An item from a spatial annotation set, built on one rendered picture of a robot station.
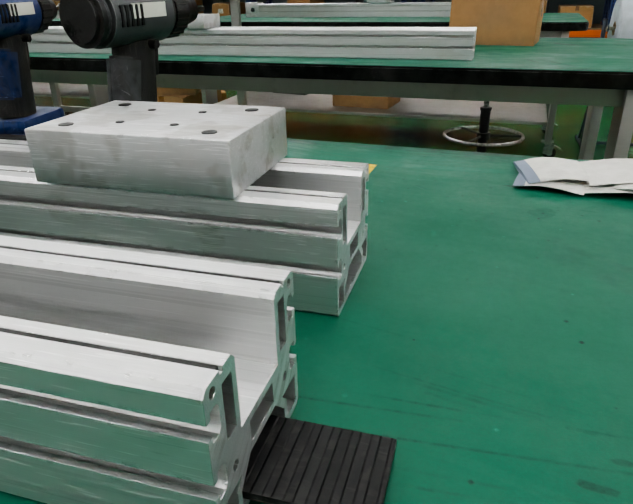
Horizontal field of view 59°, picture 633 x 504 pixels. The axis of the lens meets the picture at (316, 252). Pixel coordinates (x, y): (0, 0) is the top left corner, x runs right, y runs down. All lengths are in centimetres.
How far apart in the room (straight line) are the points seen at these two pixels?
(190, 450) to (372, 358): 17
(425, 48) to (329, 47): 30
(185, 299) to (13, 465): 10
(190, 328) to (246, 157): 15
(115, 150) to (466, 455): 29
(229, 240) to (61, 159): 13
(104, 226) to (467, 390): 28
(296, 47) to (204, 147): 153
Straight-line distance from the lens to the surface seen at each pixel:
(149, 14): 65
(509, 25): 222
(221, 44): 201
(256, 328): 28
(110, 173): 42
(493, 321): 41
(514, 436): 32
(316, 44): 187
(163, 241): 43
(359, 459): 29
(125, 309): 31
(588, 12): 971
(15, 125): 81
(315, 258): 38
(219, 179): 38
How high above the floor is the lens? 99
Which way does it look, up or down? 26 degrees down
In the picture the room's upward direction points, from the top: 1 degrees counter-clockwise
